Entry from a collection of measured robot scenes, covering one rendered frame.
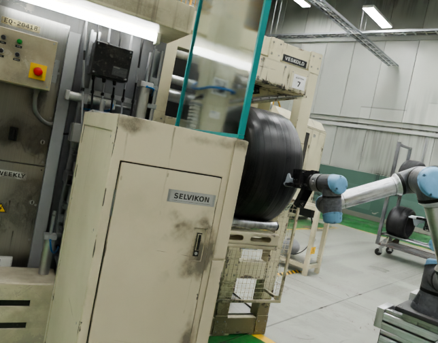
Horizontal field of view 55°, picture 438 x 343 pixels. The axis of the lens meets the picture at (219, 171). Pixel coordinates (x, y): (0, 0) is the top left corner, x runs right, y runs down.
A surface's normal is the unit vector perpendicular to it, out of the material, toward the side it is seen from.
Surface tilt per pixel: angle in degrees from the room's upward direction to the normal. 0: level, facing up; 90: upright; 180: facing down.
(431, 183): 83
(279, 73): 90
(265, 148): 71
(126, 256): 90
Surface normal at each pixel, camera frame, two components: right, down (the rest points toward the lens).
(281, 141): 0.48, -0.35
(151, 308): 0.44, 0.14
